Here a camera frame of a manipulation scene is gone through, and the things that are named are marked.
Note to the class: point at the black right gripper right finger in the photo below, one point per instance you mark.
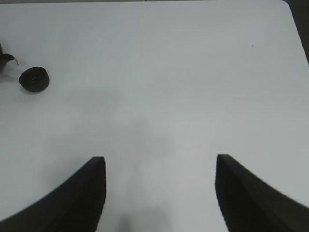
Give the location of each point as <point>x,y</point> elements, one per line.
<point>248,204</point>

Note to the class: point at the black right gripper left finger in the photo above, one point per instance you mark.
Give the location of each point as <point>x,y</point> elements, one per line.
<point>74,206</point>

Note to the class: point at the small black teacup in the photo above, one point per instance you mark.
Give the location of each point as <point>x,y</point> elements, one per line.
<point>35,79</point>

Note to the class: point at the black round teapot kettle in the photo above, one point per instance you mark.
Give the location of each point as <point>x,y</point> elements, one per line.
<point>5,58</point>

